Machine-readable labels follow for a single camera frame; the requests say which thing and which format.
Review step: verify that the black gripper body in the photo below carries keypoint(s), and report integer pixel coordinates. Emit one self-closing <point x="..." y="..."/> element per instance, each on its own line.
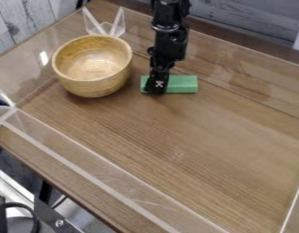
<point x="171" y="38"/>

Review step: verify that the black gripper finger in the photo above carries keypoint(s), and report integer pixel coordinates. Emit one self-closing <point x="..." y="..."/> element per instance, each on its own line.
<point x="157" y="82"/>

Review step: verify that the green rectangular block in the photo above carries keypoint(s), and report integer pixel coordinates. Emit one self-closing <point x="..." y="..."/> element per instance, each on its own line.
<point x="182" y="84"/>

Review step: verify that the light wooden bowl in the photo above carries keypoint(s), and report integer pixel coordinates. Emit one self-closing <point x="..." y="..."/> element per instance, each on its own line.
<point x="92" y="65"/>

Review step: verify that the black table leg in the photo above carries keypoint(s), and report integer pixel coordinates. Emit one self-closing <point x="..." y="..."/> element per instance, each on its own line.
<point x="46" y="192"/>

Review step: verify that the clear acrylic corner bracket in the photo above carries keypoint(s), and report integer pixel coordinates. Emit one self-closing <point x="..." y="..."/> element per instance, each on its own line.
<point x="114" y="29"/>

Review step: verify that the clear acrylic tray wall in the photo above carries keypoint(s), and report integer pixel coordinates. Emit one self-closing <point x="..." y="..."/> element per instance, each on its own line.
<point x="202" y="163"/>

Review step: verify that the black metal bracket with screw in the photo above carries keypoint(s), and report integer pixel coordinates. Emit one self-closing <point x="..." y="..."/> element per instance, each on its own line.
<point x="52" y="222"/>

